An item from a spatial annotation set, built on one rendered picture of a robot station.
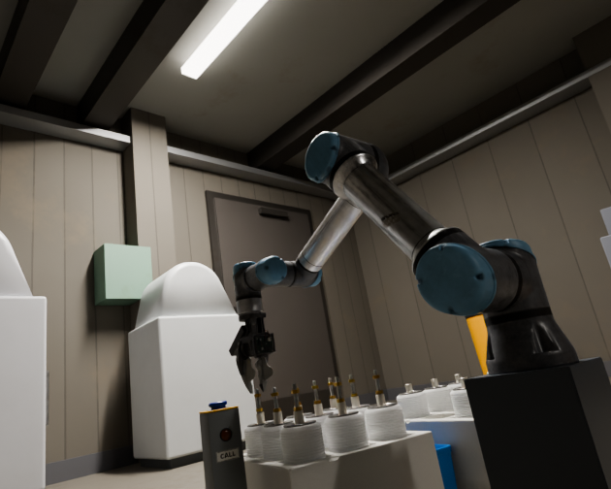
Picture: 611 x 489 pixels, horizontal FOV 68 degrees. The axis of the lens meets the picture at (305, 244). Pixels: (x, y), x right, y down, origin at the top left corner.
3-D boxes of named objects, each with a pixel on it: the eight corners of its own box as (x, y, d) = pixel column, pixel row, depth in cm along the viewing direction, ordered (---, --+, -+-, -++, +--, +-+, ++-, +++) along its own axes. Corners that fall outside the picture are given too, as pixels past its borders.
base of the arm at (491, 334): (590, 358, 81) (572, 304, 84) (562, 366, 71) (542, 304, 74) (508, 369, 91) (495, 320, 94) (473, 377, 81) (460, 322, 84)
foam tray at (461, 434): (582, 460, 131) (562, 395, 136) (496, 497, 111) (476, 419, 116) (475, 453, 162) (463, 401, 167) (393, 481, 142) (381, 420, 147)
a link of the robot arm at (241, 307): (231, 304, 131) (254, 303, 136) (233, 319, 130) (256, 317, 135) (243, 297, 126) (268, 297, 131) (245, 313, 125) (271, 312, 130)
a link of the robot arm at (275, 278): (296, 254, 127) (273, 266, 135) (263, 252, 120) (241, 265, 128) (300, 281, 125) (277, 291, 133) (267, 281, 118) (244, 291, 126)
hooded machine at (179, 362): (218, 445, 326) (203, 281, 361) (266, 444, 288) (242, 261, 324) (128, 469, 281) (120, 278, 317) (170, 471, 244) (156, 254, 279)
